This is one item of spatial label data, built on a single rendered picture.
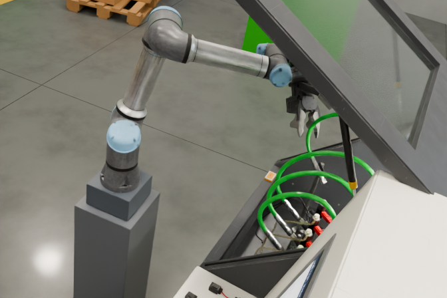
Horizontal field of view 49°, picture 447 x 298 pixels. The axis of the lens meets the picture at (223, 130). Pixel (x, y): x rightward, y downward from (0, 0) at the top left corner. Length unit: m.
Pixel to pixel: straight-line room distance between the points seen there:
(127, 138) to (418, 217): 1.04
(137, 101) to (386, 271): 1.17
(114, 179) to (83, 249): 0.38
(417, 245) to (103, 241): 1.30
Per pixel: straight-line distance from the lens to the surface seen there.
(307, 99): 1.73
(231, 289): 1.50
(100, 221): 1.91
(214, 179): 3.36
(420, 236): 0.99
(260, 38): 4.90
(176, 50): 1.55
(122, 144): 1.72
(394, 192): 1.07
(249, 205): 1.80
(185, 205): 3.14
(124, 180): 1.83
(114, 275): 2.08
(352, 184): 1.18
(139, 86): 1.77
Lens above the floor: 2.15
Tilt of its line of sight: 34 degrees down
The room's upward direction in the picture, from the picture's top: 12 degrees clockwise
